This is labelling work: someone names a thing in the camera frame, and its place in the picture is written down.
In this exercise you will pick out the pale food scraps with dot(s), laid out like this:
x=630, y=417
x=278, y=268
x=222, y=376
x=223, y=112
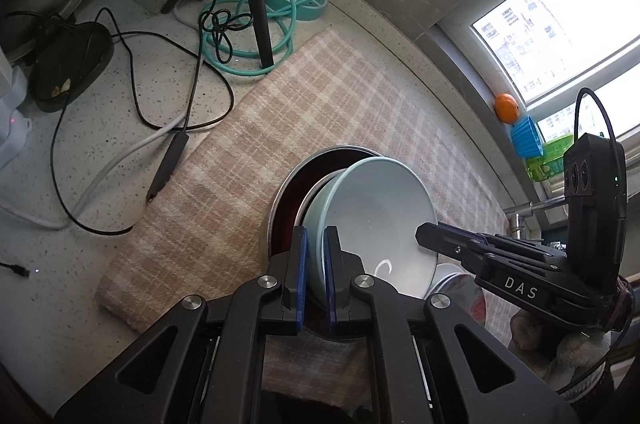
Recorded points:
x=61, y=90

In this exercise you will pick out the dark oval tray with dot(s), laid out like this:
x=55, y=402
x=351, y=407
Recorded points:
x=75, y=53

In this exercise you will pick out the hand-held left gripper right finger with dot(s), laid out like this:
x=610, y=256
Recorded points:
x=331, y=279

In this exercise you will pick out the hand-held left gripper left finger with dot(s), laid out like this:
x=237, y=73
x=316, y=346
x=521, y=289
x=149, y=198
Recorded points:
x=300, y=279

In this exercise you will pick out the chrome faucet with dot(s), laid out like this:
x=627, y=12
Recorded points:
x=535, y=206

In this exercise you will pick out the person's right hand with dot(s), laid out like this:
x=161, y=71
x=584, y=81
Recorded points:
x=575, y=359

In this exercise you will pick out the white power strip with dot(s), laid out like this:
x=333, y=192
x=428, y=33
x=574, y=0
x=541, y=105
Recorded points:
x=10, y=128

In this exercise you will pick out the black inline adapter box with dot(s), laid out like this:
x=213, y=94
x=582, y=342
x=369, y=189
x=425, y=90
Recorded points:
x=170, y=163

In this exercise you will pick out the red pot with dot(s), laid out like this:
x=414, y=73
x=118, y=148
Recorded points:
x=290, y=204

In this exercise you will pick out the floral white plate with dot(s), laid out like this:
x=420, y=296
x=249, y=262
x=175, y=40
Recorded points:
x=460, y=299

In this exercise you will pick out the window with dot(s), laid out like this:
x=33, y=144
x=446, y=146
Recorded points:
x=550, y=28

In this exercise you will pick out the pale blue bowl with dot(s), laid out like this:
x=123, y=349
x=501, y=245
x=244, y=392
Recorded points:
x=375, y=214

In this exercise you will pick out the orange fruit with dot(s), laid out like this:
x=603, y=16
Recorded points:
x=506, y=107

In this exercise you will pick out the green bottle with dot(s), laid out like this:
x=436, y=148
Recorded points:
x=550, y=161

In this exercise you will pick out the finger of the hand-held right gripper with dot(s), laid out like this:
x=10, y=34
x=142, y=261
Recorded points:
x=450, y=244

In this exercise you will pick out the plaid pink cloth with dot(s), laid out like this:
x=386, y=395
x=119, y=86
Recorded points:
x=325, y=93

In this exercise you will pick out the blue silicone cup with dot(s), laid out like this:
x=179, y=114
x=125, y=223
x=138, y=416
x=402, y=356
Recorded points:
x=527, y=138

